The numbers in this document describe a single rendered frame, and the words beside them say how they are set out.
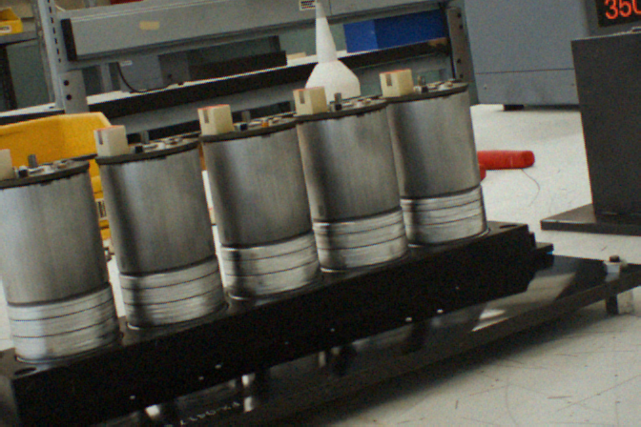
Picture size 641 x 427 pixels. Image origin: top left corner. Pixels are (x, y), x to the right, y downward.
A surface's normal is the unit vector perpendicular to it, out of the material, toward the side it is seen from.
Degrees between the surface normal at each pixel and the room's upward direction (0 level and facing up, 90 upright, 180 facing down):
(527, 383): 0
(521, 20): 90
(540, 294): 0
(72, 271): 90
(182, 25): 90
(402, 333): 0
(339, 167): 90
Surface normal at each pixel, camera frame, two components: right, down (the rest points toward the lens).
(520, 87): -0.91, 0.20
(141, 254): -0.26, 0.18
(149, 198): 0.00, 0.14
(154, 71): -0.53, 0.20
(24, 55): 0.61, 0.00
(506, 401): -0.16, -0.98
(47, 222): 0.33, 0.07
